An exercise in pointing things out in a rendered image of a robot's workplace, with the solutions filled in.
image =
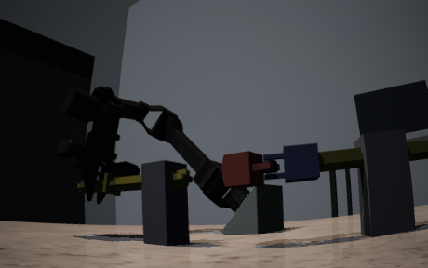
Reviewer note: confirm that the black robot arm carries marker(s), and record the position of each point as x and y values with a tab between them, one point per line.
104	108

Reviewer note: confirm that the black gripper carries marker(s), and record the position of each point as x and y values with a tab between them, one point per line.
100	149

